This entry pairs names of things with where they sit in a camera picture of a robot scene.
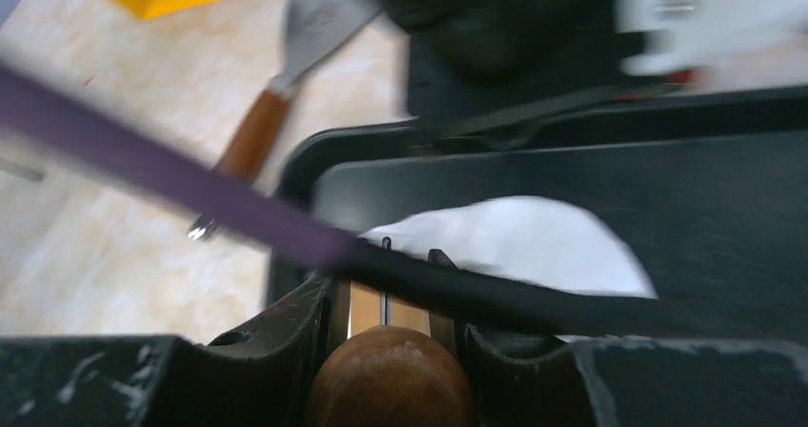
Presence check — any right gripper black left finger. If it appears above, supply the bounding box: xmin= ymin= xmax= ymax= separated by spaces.
xmin=1 ymin=277 xmax=330 ymax=426

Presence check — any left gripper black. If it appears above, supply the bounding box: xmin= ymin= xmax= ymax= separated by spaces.
xmin=378 ymin=0 xmax=692 ymax=127

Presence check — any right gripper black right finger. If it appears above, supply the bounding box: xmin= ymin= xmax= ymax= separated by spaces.
xmin=429 ymin=248 xmax=807 ymax=426

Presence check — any wooden dough roller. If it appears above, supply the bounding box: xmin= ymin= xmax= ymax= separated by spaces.
xmin=302 ymin=286 xmax=480 ymax=426

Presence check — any black baking tray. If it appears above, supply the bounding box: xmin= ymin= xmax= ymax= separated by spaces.
xmin=275 ymin=86 xmax=807 ymax=343

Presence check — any metal scraper wooden handle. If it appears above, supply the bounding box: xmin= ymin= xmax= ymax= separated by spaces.
xmin=186 ymin=0 xmax=384 ymax=242

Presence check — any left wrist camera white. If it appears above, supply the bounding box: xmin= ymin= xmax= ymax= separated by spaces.
xmin=615 ymin=0 xmax=807 ymax=76

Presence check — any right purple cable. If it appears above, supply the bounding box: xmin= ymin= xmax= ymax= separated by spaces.
xmin=0 ymin=64 xmax=808 ymax=343

